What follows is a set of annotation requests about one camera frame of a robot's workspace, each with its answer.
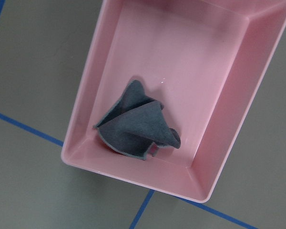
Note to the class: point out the grey cleaning cloth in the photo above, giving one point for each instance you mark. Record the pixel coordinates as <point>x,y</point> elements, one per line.
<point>135,124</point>

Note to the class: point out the pink plastic bin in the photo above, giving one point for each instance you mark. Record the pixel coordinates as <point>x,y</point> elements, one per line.
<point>203,59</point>

